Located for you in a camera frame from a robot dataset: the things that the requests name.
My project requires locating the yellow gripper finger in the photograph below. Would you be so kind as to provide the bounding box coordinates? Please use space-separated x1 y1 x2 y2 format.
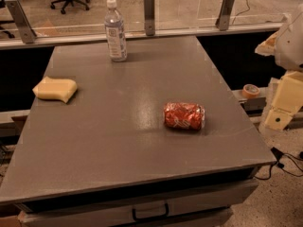
264 71 303 131

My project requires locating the clear plastic water bottle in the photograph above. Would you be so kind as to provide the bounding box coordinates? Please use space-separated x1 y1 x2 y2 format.
104 0 127 61

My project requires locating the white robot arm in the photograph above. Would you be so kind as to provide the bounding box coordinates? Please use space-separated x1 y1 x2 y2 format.
255 4 303 131

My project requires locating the yellow sponge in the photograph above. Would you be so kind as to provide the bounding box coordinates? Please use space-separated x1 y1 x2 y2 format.
32 77 78 103

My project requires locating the roll of tape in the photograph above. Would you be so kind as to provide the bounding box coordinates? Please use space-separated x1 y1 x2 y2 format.
242 84 259 98

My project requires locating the crushed red soda can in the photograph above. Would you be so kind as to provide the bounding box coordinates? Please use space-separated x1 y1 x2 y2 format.
163 102 205 131

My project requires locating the black cable on floor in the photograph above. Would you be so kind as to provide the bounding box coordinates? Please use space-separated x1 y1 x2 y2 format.
254 147 303 182

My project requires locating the right metal bracket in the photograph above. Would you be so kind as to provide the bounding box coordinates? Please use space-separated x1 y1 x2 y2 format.
216 0 235 31

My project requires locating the metal bracket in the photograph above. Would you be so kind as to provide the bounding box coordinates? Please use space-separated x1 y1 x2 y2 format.
5 0 37 44
216 0 235 31
144 0 155 36

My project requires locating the white drawer with black handle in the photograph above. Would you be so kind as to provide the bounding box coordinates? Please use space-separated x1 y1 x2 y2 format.
18 179 258 227

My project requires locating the middle metal bracket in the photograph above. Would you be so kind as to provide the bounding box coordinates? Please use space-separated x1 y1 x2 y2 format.
144 0 155 36

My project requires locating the left metal bracket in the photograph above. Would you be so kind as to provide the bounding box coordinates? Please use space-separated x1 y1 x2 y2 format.
5 0 37 44

